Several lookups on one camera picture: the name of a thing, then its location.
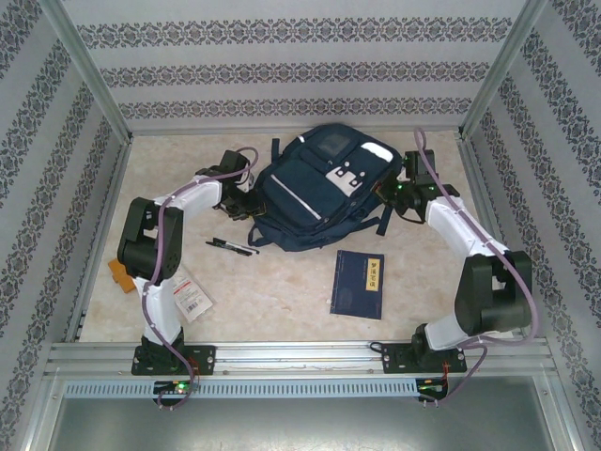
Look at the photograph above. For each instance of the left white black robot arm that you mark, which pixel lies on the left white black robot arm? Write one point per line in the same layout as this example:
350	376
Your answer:
159	310

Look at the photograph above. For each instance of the aluminium side rail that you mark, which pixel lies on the aluminium side rail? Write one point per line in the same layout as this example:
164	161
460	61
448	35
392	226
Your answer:
471	164
113	197

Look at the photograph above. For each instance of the left controller board with LED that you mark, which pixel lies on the left controller board with LED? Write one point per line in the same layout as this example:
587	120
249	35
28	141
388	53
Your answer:
178	387

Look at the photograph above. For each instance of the orange rectangular block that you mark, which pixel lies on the orange rectangular block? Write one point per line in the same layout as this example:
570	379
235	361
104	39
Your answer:
123	279

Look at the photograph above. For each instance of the grey metal sheet panel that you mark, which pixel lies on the grey metal sheet panel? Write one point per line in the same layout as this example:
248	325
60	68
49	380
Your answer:
300	425

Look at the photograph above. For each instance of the right controller board with LED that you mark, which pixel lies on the right controller board with LED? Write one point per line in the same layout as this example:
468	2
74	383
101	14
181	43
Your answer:
432	387

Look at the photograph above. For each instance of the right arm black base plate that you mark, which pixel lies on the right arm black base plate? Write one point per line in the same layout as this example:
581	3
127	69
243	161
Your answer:
396	359

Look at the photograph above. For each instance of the right aluminium corner post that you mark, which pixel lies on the right aluminium corner post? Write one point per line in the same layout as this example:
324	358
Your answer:
504	66

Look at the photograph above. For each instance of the blue notebook with yellow label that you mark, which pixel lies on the blue notebook with yellow label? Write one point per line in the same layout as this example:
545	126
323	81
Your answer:
352	286

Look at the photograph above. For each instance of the left aluminium corner post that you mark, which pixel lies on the left aluminium corner post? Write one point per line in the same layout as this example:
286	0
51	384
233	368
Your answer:
84	66

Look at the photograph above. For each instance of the navy blue student backpack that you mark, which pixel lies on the navy blue student backpack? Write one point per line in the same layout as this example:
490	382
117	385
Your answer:
305	188

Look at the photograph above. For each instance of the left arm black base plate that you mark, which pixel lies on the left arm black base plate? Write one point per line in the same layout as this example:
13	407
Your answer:
204	359

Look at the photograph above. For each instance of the packaged card with red label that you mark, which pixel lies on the packaged card with red label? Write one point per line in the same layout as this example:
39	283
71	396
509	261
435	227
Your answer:
192	300

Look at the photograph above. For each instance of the controller board with led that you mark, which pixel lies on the controller board with led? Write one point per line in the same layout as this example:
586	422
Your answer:
432	387
178	387

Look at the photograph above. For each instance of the aluminium corner post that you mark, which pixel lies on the aluminium corner post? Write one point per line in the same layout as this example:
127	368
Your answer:
84	66
504	66

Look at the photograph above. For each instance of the aluminium mounting rail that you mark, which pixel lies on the aluminium mounting rail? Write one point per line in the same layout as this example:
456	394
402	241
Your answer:
300	357

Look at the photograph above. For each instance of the black marker pen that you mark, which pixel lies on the black marker pen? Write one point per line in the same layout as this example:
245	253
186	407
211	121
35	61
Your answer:
232	246

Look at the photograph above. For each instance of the aluminium rear frame rail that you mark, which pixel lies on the aluminium rear frame rail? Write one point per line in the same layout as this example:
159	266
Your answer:
296	130

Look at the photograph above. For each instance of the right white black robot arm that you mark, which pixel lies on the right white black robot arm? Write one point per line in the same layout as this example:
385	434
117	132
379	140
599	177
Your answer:
493	300

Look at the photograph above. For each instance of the right aluminium side rail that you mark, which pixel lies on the right aluminium side rail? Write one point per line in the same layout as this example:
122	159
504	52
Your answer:
471	164

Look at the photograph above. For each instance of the left aluminium side rail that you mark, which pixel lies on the left aluminium side rail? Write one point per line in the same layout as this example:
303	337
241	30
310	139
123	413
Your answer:
113	197

